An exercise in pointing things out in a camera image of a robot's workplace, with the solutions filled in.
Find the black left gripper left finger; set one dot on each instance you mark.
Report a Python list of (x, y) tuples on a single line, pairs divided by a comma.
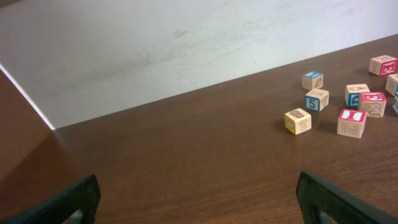
[(77, 203)]

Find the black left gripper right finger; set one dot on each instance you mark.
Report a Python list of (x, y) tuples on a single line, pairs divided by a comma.
[(321, 202)]

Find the red letter I block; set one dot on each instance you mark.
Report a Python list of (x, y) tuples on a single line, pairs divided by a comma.
[(351, 123)]

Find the red letter E block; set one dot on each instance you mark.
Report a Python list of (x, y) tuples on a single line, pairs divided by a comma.
[(374, 103)]

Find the plain wooden drawing block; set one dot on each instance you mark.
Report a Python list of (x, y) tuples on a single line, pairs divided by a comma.
[(392, 83)]

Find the yellow snake wooden block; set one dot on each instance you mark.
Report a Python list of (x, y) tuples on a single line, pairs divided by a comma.
[(298, 121)]

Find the blue number five block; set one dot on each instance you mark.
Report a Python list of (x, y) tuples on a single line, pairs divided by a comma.
[(316, 99)]

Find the blue letter D block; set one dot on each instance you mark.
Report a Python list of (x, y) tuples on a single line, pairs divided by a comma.
[(352, 94)]

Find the blue top leaf block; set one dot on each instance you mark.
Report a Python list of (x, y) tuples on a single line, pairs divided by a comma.
[(311, 80)]

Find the blue edge wooden block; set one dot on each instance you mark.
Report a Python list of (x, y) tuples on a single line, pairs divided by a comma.
[(395, 103)]

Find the red framed far block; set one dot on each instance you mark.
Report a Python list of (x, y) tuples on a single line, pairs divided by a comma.
[(383, 65)]

